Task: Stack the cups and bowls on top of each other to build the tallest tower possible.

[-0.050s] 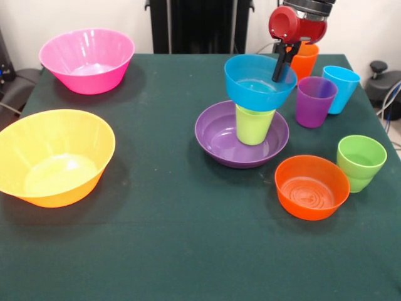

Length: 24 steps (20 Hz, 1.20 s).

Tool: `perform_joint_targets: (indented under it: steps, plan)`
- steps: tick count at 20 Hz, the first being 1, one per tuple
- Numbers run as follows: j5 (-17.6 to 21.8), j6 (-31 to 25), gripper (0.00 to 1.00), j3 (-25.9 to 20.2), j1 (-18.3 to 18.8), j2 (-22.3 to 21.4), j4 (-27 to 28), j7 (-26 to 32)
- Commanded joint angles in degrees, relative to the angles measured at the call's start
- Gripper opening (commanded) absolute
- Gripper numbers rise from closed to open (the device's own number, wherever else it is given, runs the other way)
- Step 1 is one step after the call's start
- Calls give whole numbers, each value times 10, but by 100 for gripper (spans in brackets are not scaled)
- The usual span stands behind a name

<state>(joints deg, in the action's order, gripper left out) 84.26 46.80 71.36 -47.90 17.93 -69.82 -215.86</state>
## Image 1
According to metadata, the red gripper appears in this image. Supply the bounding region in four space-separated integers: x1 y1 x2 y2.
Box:
268 5 328 83

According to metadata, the small blue bowl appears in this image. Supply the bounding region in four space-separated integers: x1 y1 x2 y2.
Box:
224 54 298 112

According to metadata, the lime yellow cup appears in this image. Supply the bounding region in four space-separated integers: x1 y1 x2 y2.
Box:
235 104 276 146

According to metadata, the purple bowl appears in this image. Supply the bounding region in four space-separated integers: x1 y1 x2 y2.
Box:
194 100 290 169

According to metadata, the black computer tower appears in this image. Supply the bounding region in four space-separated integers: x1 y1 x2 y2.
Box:
0 28 16 92

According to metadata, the orange cup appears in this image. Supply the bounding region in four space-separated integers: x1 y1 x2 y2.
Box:
290 43 320 83

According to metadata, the purple cup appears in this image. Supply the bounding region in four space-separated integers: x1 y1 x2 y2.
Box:
295 76 338 129

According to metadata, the blue cup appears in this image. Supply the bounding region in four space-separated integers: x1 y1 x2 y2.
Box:
322 65 361 115

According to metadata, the black equipment with knob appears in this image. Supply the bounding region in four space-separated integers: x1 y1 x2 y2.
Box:
365 61 401 109

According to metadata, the green cup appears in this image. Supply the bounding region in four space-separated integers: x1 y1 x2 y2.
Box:
344 174 376 194
336 135 388 181

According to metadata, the small orange bowl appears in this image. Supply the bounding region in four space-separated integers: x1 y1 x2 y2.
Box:
274 154 351 221

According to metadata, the dark green tablecloth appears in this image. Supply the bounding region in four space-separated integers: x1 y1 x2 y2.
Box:
0 53 401 301

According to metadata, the large pink bowl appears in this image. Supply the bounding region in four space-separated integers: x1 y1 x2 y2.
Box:
38 28 136 95

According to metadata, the large orange yellow bowl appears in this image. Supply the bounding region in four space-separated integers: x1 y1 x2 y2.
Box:
0 108 117 208

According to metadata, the white cable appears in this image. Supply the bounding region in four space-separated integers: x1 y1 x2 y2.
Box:
256 42 277 55

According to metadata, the blue cable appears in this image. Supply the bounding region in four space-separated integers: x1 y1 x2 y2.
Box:
377 80 401 132

